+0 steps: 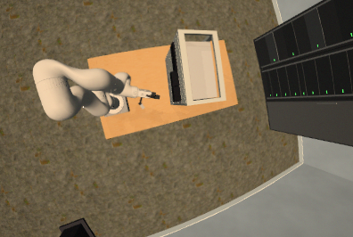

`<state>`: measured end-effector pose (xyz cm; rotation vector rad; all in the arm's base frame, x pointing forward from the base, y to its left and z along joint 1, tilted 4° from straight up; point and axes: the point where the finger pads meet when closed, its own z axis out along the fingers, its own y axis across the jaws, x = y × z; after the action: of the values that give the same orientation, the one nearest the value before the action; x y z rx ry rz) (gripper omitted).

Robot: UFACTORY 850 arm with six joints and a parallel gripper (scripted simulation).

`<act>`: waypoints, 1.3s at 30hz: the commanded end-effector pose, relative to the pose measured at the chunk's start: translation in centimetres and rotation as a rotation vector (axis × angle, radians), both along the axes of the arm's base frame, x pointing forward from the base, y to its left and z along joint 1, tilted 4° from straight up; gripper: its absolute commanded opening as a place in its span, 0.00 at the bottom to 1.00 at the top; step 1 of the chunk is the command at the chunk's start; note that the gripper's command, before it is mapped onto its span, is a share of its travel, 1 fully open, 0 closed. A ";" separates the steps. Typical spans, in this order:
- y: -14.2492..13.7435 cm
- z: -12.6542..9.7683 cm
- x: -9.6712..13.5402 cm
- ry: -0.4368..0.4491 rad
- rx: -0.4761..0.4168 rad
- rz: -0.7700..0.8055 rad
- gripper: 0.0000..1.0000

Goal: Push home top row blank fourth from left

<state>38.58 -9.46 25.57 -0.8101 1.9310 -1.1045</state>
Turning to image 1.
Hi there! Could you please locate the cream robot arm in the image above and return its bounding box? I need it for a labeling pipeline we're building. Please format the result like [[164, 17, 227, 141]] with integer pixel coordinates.
[[33, 59, 138, 121]]

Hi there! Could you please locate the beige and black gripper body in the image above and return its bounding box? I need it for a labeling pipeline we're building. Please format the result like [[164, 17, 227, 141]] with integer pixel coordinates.
[[137, 88, 152, 99]]

